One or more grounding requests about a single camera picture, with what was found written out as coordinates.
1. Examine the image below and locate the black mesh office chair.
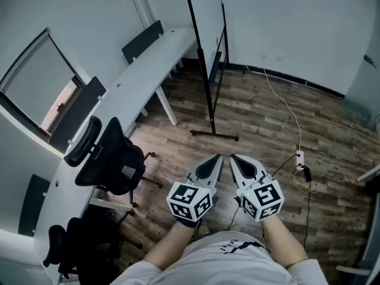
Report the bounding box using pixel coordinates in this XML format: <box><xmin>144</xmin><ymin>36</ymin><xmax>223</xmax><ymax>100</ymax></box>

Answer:
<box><xmin>43</xmin><ymin>212</ymin><xmax>143</xmax><ymax>280</ymax></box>
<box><xmin>64</xmin><ymin>115</ymin><xmax>164</xmax><ymax>216</ymax></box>

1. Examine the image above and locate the white curved desk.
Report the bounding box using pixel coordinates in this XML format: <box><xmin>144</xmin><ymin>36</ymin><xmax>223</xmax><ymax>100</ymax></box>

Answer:
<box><xmin>32</xmin><ymin>27</ymin><xmax>198</xmax><ymax>285</ymax></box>

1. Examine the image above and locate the black cable from power strip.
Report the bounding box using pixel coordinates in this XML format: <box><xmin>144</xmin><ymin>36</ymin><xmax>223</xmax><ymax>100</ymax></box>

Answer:
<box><xmin>225</xmin><ymin>154</ymin><xmax>299</xmax><ymax>232</ymax></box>

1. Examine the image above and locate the person's right forearm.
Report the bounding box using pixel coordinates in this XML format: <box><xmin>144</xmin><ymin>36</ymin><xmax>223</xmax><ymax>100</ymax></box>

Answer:
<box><xmin>260</xmin><ymin>214</ymin><xmax>309</xmax><ymax>269</ymax></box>

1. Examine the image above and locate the light grey side table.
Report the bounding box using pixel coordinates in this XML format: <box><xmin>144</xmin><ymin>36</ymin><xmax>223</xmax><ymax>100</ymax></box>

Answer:
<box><xmin>335</xmin><ymin>164</ymin><xmax>380</xmax><ymax>285</ymax></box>

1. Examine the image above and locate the window with grey blind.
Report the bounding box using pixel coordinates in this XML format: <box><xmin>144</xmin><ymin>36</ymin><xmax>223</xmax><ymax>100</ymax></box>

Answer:
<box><xmin>0</xmin><ymin>28</ymin><xmax>87</xmax><ymax>142</ymax></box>

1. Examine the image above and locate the frosted glass door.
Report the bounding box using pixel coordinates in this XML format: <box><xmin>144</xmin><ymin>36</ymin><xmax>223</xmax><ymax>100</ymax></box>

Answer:
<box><xmin>341</xmin><ymin>0</ymin><xmax>380</xmax><ymax>126</ymax></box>

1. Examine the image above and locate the yellow cable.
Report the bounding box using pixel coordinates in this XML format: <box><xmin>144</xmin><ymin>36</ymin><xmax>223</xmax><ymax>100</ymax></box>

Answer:
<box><xmin>292</xmin><ymin>167</ymin><xmax>317</xmax><ymax>194</ymax></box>

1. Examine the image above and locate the white t-shirt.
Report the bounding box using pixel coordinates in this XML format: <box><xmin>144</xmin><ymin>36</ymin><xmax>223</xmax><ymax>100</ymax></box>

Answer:
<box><xmin>109</xmin><ymin>231</ymin><xmax>330</xmax><ymax>285</ymax></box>

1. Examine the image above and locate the dark desk divider panel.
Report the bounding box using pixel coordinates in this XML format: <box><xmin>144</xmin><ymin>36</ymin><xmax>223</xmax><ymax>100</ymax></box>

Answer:
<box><xmin>48</xmin><ymin>76</ymin><xmax>107</xmax><ymax>154</ymax></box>
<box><xmin>17</xmin><ymin>173</ymin><xmax>50</xmax><ymax>237</ymax></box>
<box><xmin>121</xmin><ymin>20</ymin><xmax>164</xmax><ymax>65</ymax></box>

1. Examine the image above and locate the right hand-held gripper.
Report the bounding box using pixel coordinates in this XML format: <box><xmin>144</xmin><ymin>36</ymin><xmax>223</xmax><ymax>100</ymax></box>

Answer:
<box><xmin>229</xmin><ymin>154</ymin><xmax>285</xmax><ymax>222</ymax></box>

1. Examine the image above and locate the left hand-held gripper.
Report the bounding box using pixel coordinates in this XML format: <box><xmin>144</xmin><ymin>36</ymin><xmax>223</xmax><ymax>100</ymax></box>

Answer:
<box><xmin>166</xmin><ymin>154</ymin><xmax>224</xmax><ymax>221</ymax></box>

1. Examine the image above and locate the person's left forearm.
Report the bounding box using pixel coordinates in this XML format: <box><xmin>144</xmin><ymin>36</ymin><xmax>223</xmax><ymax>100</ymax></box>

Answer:
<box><xmin>142</xmin><ymin>220</ymin><xmax>200</xmax><ymax>271</ymax></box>

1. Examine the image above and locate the white power cable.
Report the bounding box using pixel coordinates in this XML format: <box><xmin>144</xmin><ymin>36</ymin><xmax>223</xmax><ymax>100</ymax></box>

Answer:
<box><xmin>243</xmin><ymin>53</ymin><xmax>303</xmax><ymax>153</ymax></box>

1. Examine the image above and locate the dark blue wrist strap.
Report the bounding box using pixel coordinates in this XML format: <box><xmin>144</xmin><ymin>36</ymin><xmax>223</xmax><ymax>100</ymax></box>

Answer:
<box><xmin>175</xmin><ymin>215</ymin><xmax>204</xmax><ymax>230</ymax></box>

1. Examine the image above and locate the black adapter cable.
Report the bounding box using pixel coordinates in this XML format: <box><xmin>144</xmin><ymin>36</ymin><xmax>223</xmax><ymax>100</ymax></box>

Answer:
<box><xmin>303</xmin><ymin>180</ymin><xmax>312</xmax><ymax>249</ymax></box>

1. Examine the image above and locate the white wall conduit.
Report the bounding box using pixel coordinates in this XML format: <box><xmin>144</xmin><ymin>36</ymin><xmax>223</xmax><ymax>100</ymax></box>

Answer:
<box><xmin>126</xmin><ymin>0</ymin><xmax>151</xmax><ymax>31</ymax></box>

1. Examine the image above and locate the black-framed whiteboard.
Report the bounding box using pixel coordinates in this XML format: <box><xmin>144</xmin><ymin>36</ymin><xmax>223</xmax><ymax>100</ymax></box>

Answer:
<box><xmin>181</xmin><ymin>0</ymin><xmax>240</xmax><ymax>143</ymax></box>

